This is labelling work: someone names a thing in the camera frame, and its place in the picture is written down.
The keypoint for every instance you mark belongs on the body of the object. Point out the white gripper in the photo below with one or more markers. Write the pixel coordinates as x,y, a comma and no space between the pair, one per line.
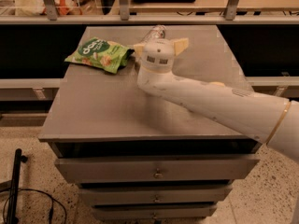
158,55

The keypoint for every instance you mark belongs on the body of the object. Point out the clear plastic water bottle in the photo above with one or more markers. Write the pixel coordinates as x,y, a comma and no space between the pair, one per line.
156,32

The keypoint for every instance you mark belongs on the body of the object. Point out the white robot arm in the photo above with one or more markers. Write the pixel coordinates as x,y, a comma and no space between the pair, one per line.
267,119

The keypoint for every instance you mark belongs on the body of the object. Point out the green snack bag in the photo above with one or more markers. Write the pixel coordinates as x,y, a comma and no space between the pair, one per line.
99,53

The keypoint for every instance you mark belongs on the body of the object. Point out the yellow sponge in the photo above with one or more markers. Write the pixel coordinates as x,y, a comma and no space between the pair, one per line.
217,83

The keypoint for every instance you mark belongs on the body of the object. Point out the metal railing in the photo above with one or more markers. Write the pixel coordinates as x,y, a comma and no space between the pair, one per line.
131,12

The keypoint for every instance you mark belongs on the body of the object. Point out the grey drawer cabinet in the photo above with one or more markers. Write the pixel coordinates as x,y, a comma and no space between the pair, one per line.
99,115

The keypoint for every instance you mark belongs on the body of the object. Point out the middle grey drawer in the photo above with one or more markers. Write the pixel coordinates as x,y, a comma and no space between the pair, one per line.
149,195

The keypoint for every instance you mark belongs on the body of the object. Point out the grey drawer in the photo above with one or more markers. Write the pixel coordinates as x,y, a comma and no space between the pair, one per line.
155,168
154,211
149,195

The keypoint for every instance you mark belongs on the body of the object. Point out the top grey drawer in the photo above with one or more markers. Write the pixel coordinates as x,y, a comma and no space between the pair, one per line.
155,168

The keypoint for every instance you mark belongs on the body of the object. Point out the bottom grey drawer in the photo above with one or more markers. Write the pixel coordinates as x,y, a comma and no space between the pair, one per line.
154,211

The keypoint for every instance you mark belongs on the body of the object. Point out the black stand pole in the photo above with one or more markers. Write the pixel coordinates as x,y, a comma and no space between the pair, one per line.
13,194

